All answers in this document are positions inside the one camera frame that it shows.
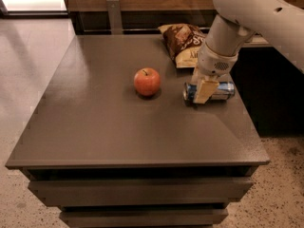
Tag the brown yellow chip bag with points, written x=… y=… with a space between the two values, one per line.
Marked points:
x=183 y=42

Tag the grey drawer cabinet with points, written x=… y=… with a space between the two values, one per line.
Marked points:
x=92 y=125

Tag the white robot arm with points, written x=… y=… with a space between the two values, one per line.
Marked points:
x=278 y=22

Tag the grey drawer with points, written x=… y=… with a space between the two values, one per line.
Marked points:
x=143 y=218
x=77 y=193

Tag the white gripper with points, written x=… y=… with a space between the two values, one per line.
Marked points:
x=213 y=63

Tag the blue silver redbull can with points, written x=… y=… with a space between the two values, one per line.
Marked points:
x=225 y=91

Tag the lower grey drawer front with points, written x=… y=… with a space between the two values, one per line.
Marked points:
x=143 y=218

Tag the left metal wall bracket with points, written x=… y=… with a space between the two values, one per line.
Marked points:
x=115 y=16

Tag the horizontal metal rail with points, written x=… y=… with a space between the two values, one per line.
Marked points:
x=132 y=31

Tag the upper grey drawer front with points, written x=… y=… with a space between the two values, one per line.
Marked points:
x=77 y=193

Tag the red apple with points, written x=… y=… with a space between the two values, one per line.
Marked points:
x=147 y=81

